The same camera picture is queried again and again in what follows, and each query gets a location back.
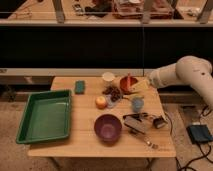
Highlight green plastic tray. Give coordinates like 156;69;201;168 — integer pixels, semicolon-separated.
16;90;71;144

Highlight green sponge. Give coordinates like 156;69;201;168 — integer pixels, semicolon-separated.
75;80;85;94

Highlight orange bowl with utensil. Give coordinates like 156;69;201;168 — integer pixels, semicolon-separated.
120;74;138;94

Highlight purple bowl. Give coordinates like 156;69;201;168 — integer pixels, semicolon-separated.
94;114;122;143

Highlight small black box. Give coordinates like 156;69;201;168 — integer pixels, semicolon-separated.
153;116;167;129

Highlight blue cup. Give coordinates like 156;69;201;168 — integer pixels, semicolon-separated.
131;98;144;113

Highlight blue power box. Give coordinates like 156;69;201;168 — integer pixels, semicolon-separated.
186;125;213;144

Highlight small metal clip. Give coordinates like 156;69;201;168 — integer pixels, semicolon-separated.
146;141;158;149

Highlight black eyeglasses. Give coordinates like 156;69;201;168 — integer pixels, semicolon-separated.
123;113;148;119

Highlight dark grape bunch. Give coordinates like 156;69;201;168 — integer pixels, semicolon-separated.
103;86;122;102

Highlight white cup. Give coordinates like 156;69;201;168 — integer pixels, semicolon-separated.
102;72;115;86

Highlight black stapler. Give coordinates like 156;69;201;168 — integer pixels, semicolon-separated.
124;116;146;134

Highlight orange apple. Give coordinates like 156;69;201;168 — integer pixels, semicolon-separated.
95;96;107;109

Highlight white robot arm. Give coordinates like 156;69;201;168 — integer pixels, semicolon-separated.
147;56;213;110

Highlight wooden table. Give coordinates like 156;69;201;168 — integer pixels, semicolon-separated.
28;77;176;158

